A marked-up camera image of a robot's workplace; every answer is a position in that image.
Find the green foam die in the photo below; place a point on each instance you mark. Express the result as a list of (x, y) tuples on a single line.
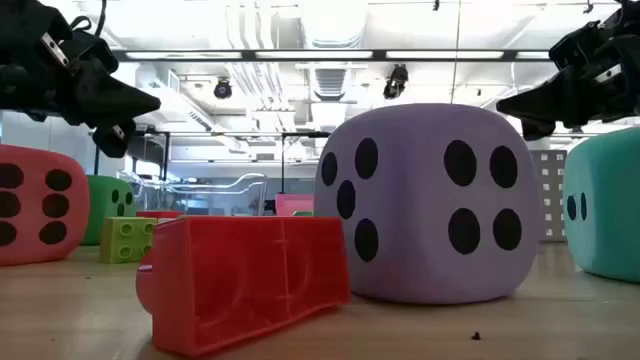
[(100, 215)]

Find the white perforated basket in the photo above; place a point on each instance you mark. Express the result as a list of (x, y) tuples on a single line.
[(552, 165)]

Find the pink plastic bin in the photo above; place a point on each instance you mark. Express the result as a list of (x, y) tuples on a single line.
[(292, 202)]

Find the lime green small block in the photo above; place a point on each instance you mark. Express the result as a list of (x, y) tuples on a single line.
[(112, 250)]

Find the silver ceiling air duct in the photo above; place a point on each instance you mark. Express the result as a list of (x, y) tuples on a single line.
[(332, 25)]

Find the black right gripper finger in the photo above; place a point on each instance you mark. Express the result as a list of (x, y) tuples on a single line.
[(537, 131), (555, 100)]

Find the red foam die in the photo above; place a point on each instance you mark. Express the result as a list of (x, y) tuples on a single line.
[(32, 250)]

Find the purple foam die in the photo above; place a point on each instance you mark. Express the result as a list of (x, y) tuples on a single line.
[(410, 260)]

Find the black ceiling spotlight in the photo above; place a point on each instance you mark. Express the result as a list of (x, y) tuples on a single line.
[(222, 90), (395, 82)]

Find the black beam with light strips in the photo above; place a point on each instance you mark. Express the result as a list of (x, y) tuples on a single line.
[(248, 55)]

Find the small red building block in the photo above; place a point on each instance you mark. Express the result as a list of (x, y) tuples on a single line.
[(160, 214)]

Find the teal foam die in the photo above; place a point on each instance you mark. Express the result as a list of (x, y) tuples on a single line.
[(610, 225)]

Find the black metal background frame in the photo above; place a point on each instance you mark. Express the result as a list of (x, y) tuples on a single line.
[(300, 134)]

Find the clear plastic bin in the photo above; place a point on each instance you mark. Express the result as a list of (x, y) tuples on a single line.
[(250, 182)]

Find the large red stepped block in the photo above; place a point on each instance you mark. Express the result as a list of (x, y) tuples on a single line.
[(240, 290)]

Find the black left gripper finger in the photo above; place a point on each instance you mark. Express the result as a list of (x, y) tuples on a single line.
[(110, 97), (114, 139)]

